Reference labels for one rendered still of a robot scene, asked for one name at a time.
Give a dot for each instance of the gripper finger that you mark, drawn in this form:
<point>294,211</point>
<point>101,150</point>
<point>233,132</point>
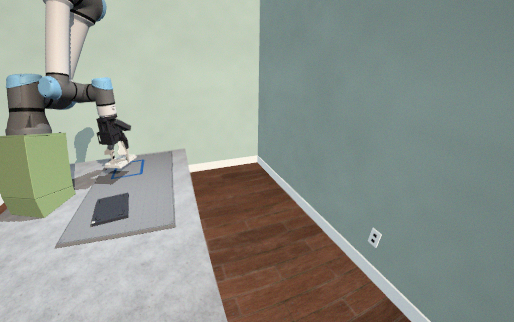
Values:
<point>110,151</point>
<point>123,146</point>

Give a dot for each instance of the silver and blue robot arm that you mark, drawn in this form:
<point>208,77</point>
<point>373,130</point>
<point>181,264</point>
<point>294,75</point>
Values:
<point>25,103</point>

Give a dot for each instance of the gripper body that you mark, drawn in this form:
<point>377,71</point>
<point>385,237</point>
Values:
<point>114,134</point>

